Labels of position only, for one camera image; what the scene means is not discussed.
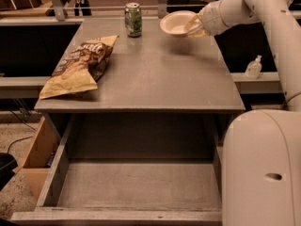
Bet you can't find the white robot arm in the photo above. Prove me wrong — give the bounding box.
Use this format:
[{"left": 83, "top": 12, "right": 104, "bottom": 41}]
[{"left": 200, "top": 0, "right": 301, "bottom": 226}]

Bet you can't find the black object at left edge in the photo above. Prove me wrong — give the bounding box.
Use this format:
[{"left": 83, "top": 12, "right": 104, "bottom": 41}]
[{"left": 0, "top": 153, "right": 18, "bottom": 190}]

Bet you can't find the brown chip bag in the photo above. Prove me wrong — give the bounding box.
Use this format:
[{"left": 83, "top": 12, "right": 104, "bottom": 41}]
[{"left": 40, "top": 35, "right": 119, "bottom": 99}]

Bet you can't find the wooden box on floor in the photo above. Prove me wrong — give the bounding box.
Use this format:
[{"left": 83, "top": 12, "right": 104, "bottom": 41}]
[{"left": 22, "top": 118, "right": 58, "bottom": 199}]

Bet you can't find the clear sanitizer bottle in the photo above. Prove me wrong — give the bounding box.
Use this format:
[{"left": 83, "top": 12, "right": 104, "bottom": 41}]
[{"left": 245, "top": 55, "right": 261, "bottom": 79}]

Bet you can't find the green soda can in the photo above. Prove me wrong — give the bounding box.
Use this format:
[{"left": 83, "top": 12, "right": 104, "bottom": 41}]
[{"left": 124, "top": 2, "right": 142, "bottom": 38}]

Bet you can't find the white paper bowl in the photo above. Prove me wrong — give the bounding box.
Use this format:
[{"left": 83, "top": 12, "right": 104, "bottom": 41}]
[{"left": 160, "top": 10, "right": 200, "bottom": 37}]

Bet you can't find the open grey drawer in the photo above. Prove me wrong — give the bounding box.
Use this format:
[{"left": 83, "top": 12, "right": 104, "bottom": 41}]
[{"left": 12, "top": 112, "right": 222, "bottom": 226}]

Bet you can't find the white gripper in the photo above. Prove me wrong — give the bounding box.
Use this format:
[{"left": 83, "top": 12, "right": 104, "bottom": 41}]
[{"left": 184, "top": 0, "right": 230, "bottom": 38}]

